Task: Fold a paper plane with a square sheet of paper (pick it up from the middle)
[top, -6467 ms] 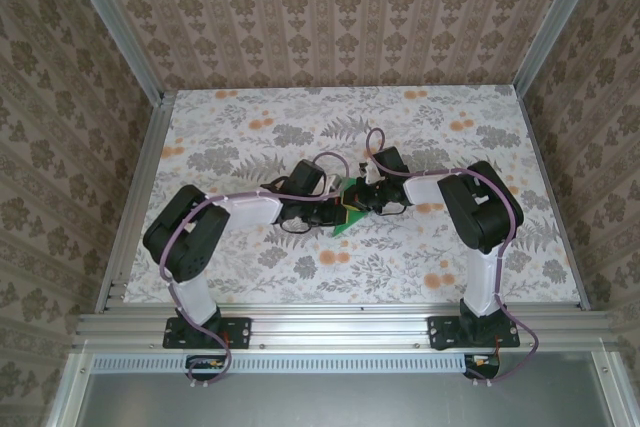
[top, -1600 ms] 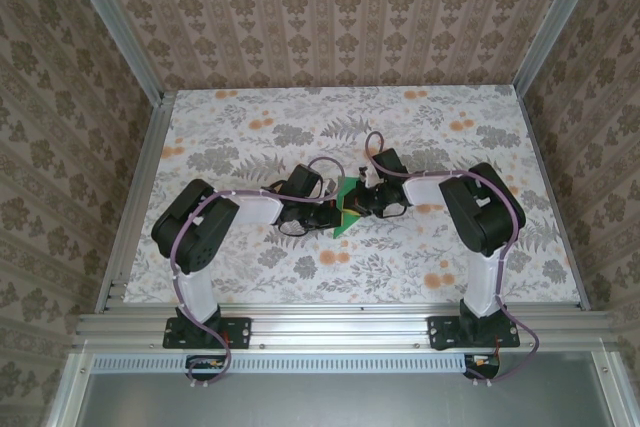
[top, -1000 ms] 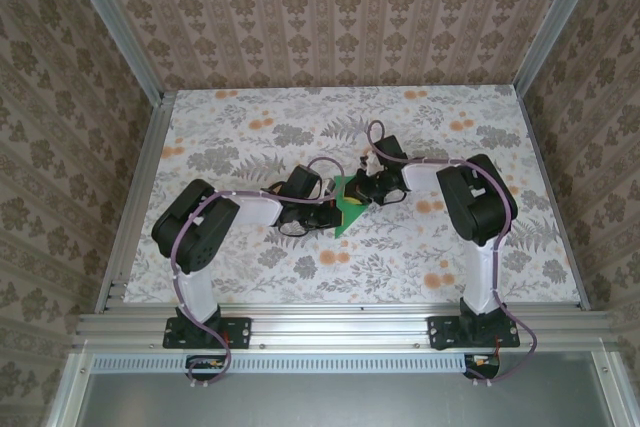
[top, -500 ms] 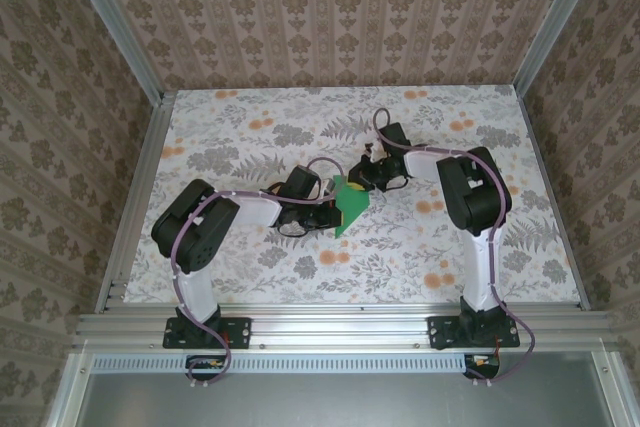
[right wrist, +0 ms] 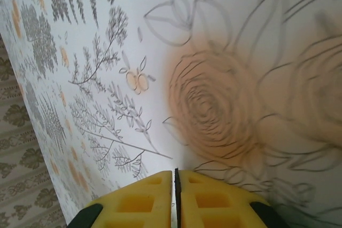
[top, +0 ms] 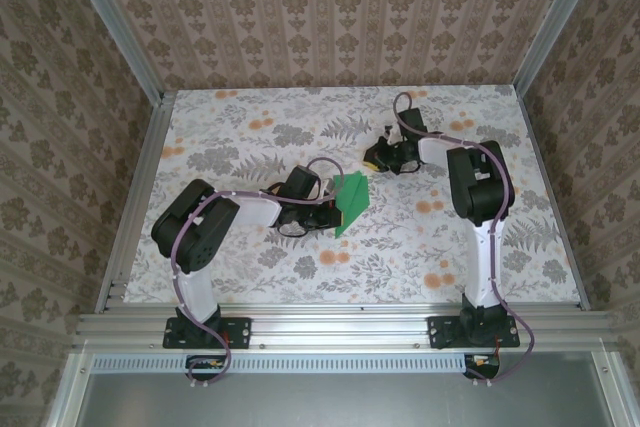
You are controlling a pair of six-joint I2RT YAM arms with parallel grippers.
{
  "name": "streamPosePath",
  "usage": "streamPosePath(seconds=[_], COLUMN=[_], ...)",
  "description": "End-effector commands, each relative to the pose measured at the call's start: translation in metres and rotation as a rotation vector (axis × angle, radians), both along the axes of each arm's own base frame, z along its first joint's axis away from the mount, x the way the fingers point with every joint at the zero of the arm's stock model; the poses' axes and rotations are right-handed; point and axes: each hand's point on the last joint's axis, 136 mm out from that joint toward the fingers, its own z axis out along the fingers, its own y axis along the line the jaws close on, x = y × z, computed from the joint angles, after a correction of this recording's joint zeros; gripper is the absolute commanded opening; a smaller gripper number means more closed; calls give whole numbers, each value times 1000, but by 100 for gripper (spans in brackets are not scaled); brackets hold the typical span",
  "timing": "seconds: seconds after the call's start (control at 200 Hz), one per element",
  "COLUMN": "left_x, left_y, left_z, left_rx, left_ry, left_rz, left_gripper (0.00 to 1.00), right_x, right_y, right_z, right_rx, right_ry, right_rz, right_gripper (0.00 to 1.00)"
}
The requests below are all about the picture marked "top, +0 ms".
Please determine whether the green paper sheet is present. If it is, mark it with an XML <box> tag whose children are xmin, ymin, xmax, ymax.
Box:
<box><xmin>332</xmin><ymin>172</ymin><xmax>371</xmax><ymax>240</ymax></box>

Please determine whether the floral tablecloth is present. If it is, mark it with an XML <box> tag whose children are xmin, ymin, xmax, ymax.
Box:
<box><xmin>122</xmin><ymin>87</ymin><xmax>584</xmax><ymax>306</ymax></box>

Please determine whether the wide aluminium mounting beam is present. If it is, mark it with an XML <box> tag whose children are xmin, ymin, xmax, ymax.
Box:
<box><xmin>72</xmin><ymin>311</ymin><xmax>621</xmax><ymax>351</ymax></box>

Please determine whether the grey metal panel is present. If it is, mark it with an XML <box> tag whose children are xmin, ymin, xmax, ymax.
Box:
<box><xmin>47</xmin><ymin>351</ymin><xmax>636</xmax><ymax>427</ymax></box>

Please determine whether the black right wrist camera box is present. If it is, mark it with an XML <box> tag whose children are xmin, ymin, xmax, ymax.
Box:
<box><xmin>397</xmin><ymin>108</ymin><xmax>427</xmax><ymax>137</ymax></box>

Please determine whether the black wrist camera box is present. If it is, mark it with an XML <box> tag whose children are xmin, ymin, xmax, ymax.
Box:
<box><xmin>283</xmin><ymin>166</ymin><xmax>321</xmax><ymax>199</ymax></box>
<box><xmin>397</xmin><ymin>108</ymin><xmax>427</xmax><ymax>137</ymax></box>

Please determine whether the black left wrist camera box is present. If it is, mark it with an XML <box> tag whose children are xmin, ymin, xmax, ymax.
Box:
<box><xmin>283</xmin><ymin>166</ymin><xmax>321</xmax><ymax>199</ymax></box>

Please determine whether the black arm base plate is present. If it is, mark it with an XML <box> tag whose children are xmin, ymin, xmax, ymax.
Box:
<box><xmin>428</xmin><ymin>315</ymin><xmax>521</xmax><ymax>351</ymax></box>
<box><xmin>163</xmin><ymin>315</ymin><xmax>252</xmax><ymax>349</ymax></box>

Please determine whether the slotted grey cable duct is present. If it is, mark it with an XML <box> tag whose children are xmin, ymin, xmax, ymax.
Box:
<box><xmin>92</xmin><ymin>352</ymin><xmax>474</xmax><ymax>374</ymax></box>

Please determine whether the aluminium side rail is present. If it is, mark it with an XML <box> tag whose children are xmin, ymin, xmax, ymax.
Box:
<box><xmin>517</xmin><ymin>91</ymin><xmax>591</xmax><ymax>311</ymax></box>
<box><xmin>94</xmin><ymin>91</ymin><xmax>176</xmax><ymax>313</ymax></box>

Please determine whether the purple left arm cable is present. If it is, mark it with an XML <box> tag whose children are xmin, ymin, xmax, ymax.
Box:
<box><xmin>169</xmin><ymin>156</ymin><xmax>346</xmax><ymax>391</ymax></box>

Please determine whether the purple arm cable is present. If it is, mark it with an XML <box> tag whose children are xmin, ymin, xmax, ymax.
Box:
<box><xmin>393</xmin><ymin>91</ymin><xmax>539</xmax><ymax>389</ymax></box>
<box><xmin>169</xmin><ymin>156</ymin><xmax>346</xmax><ymax>391</ymax></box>

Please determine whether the black cable outlet bracket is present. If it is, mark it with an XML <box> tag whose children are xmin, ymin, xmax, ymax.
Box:
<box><xmin>463</xmin><ymin>352</ymin><xmax>502</xmax><ymax>381</ymax></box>
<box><xmin>185</xmin><ymin>354</ymin><xmax>226</xmax><ymax>382</ymax></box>

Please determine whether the aluminium frame post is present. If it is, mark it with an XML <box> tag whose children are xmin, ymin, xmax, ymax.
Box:
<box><xmin>514</xmin><ymin>0</ymin><xmax>599</xmax><ymax>93</ymax></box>
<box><xmin>62</xmin><ymin>0</ymin><xmax>166</xmax><ymax>103</ymax></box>

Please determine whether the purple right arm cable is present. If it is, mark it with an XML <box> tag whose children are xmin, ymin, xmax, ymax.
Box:
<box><xmin>393</xmin><ymin>91</ymin><xmax>539</xmax><ymax>389</ymax></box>

